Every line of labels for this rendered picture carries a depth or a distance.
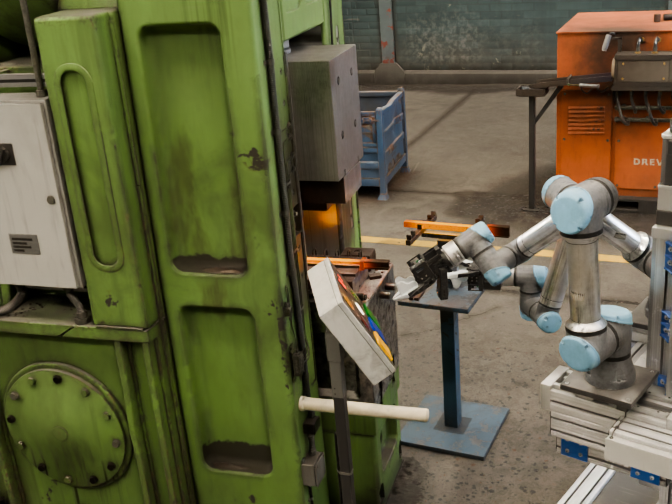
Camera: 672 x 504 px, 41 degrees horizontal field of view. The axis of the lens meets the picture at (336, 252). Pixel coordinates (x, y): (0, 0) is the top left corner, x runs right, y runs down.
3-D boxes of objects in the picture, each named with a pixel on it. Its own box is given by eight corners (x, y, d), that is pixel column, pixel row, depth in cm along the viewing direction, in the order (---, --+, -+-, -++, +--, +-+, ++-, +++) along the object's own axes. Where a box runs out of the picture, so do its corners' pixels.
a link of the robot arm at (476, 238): (497, 239, 273) (480, 217, 275) (466, 260, 274) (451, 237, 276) (497, 242, 281) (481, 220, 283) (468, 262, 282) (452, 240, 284)
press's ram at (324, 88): (370, 149, 332) (362, 39, 317) (339, 181, 298) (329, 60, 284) (264, 148, 345) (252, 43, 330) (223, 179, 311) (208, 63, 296)
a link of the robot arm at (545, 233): (618, 160, 255) (508, 237, 292) (598, 170, 248) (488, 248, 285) (641, 195, 253) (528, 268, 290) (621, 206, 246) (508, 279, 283)
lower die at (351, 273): (368, 276, 337) (366, 255, 334) (353, 298, 319) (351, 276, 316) (264, 270, 350) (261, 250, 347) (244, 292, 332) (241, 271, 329)
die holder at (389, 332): (399, 363, 364) (393, 261, 348) (375, 413, 331) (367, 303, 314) (270, 353, 381) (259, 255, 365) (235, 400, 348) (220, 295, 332)
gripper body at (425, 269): (404, 263, 282) (435, 241, 281) (418, 283, 286) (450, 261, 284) (409, 272, 275) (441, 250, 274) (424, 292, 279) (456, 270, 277)
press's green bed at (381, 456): (404, 461, 382) (398, 363, 364) (382, 517, 349) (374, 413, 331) (282, 447, 398) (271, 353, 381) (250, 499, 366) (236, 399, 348)
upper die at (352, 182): (361, 185, 324) (360, 160, 320) (345, 203, 306) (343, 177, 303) (253, 183, 337) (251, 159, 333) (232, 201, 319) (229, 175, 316)
